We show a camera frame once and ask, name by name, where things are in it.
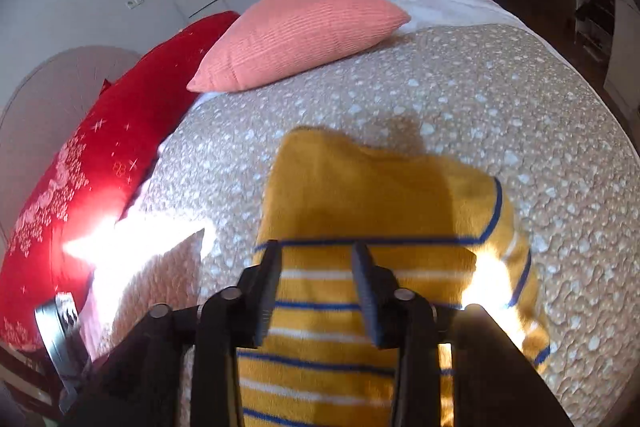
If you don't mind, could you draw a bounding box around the grey rounded headboard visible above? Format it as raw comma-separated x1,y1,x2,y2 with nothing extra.
0,48,143,233

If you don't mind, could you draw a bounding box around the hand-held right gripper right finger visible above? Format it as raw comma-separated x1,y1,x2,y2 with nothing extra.
351,241,575,427

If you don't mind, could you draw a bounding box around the beige spotted bedspread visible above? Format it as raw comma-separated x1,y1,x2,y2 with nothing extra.
92,24,636,427

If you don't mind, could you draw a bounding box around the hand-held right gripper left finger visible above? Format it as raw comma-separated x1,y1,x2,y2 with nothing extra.
149,241,283,427

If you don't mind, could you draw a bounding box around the red floral pillow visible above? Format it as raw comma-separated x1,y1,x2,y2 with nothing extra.
0,11,242,353

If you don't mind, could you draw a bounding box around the pink ribbed pillow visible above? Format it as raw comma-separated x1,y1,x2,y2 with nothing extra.
186,0,412,94

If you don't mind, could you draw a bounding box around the yellow striped knit sweater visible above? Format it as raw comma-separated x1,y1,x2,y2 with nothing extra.
236,127,552,427

